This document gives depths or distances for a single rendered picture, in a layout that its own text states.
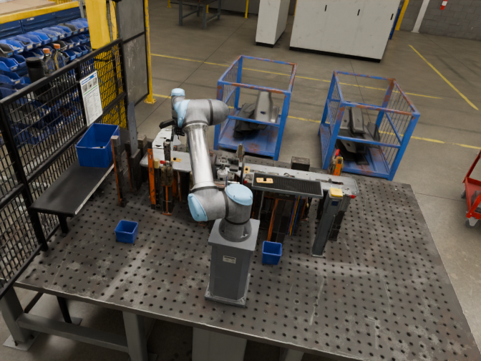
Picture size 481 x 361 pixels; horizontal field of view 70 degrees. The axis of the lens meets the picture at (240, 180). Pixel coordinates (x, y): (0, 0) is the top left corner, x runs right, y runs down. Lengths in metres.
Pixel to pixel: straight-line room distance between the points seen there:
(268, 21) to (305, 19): 0.96
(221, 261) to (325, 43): 8.59
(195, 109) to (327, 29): 8.36
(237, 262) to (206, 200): 0.36
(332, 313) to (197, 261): 0.76
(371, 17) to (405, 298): 8.32
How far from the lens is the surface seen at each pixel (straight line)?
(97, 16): 2.56
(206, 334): 1.99
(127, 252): 2.05
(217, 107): 1.54
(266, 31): 9.74
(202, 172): 1.42
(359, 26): 9.79
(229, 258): 1.57
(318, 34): 9.73
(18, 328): 2.59
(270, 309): 1.82
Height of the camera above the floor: 2.17
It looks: 34 degrees down
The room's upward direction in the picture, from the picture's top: 7 degrees clockwise
